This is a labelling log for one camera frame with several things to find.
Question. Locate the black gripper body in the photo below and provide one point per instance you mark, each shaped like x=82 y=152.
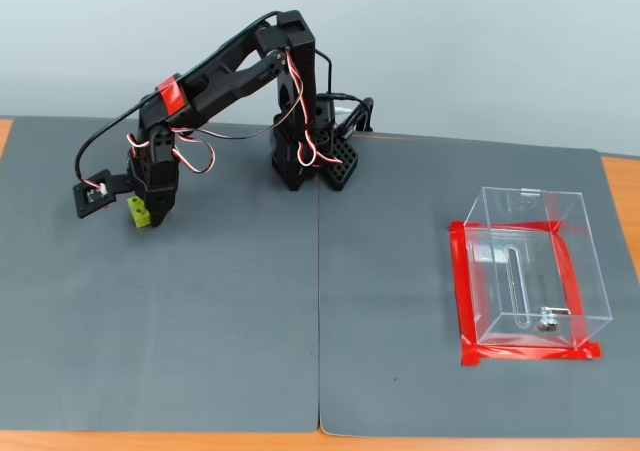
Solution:
x=159 y=197

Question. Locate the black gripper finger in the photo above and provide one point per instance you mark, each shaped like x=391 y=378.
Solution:
x=161 y=206

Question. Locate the green lego block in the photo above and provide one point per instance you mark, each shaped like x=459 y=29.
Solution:
x=137 y=213

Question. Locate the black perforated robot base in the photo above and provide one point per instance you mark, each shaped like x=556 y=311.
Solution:
x=342 y=163

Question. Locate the transparent plastic box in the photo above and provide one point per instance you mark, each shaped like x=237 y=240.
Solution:
x=540 y=271

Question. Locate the silver metal box latch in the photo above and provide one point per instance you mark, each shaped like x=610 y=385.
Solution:
x=547 y=321

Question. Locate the red tape band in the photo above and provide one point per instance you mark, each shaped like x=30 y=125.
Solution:
x=172 y=96

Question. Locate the dark grey mat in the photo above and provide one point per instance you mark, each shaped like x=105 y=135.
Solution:
x=400 y=296
x=150 y=321

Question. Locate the black table clamp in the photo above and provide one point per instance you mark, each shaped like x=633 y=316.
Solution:
x=367 y=116

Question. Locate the red tape strip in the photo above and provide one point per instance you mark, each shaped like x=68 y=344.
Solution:
x=500 y=226
x=462 y=296
x=525 y=353
x=567 y=271

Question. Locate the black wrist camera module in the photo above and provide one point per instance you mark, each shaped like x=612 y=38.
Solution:
x=92 y=196

